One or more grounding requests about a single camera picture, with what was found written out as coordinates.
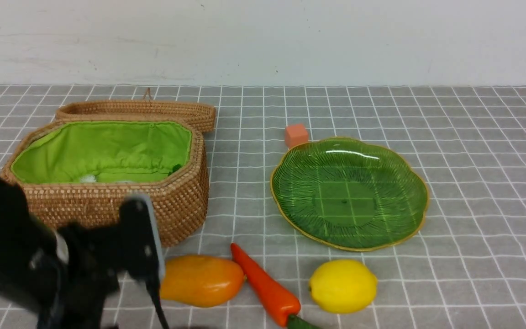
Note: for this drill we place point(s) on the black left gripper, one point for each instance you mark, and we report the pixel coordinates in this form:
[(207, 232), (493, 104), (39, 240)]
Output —
[(84, 263)]

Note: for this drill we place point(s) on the orange yellow mango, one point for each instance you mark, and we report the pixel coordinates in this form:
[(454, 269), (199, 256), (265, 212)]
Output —
[(202, 281)]

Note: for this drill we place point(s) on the yellow lemon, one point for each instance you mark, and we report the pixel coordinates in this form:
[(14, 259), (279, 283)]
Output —
[(343, 286)]

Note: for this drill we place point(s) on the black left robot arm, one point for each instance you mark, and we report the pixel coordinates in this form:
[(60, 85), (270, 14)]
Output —
[(21, 243)]

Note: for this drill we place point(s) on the woven rattan basket green lining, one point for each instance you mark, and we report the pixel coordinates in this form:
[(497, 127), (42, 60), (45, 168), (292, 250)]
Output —
[(82, 171)]

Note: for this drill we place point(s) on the woven rattan basket lid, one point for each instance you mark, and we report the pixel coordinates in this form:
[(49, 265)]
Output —
[(198, 115)]

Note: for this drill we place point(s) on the orange carrot green stem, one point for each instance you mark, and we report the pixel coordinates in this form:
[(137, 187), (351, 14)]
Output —
[(280, 304)]

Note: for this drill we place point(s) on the small orange cube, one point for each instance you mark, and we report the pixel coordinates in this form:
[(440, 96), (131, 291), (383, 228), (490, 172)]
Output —
[(295, 134)]

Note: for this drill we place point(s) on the green glass leaf plate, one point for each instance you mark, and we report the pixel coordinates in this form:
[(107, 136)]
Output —
[(349, 195)]

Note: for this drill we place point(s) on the grey checked tablecloth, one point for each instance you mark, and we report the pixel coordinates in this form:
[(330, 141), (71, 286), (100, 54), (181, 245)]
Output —
[(465, 269)]

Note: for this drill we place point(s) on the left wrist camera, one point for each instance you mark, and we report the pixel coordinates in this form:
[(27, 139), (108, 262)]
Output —
[(141, 245)]

